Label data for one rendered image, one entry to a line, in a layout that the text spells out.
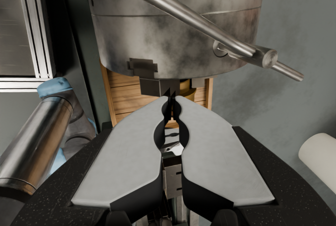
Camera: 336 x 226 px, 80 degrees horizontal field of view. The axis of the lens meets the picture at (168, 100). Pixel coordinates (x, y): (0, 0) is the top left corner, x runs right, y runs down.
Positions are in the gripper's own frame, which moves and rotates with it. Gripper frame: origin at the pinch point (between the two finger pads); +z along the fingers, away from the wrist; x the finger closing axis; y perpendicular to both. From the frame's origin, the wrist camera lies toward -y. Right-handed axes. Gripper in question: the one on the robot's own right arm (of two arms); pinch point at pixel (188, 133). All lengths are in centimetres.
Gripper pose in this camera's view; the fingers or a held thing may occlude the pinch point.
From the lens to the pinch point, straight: 56.6
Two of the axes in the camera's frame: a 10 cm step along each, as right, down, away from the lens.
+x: 2.4, 4.5, -8.6
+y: 0.4, 8.8, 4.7
